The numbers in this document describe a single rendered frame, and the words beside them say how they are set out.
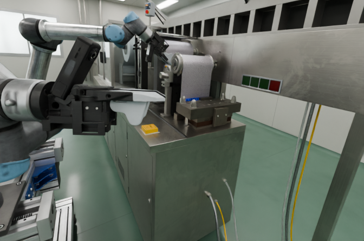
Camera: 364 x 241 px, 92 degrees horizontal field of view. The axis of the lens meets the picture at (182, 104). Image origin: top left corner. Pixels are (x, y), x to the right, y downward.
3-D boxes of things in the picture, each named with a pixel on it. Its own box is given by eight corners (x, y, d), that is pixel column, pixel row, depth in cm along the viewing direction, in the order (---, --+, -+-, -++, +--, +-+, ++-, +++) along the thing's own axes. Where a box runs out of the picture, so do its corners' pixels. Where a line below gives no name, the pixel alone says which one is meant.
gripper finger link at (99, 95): (138, 100, 32) (93, 97, 33) (138, 90, 32) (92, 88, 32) (129, 104, 27) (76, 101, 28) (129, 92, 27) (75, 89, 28)
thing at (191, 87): (180, 105, 115) (181, 77, 110) (208, 102, 127) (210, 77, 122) (180, 105, 114) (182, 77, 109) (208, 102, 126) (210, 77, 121)
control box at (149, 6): (143, 15, 147) (143, 1, 144) (148, 17, 152) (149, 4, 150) (149, 14, 144) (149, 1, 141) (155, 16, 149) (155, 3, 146)
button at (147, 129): (141, 129, 97) (141, 125, 97) (153, 127, 101) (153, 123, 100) (145, 134, 92) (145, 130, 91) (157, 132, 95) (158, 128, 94)
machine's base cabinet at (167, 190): (98, 126, 311) (95, 78, 288) (134, 121, 344) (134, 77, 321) (151, 279, 106) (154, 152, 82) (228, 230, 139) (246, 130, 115)
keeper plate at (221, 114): (212, 125, 106) (214, 108, 103) (223, 123, 111) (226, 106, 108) (214, 126, 104) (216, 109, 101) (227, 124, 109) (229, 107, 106)
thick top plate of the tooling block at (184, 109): (175, 111, 109) (176, 102, 108) (223, 105, 130) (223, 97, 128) (190, 119, 96) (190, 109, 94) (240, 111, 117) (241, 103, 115)
